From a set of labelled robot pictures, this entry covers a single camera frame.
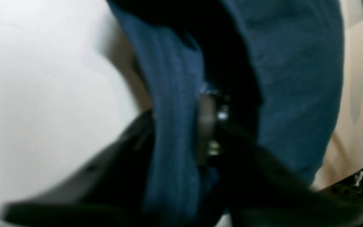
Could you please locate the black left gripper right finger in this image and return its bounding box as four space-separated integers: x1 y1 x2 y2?
197 94 363 227

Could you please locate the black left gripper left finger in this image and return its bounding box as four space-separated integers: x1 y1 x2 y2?
0 110 155 227

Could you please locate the dark blue t-shirt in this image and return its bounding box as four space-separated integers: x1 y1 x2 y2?
108 0 344 227

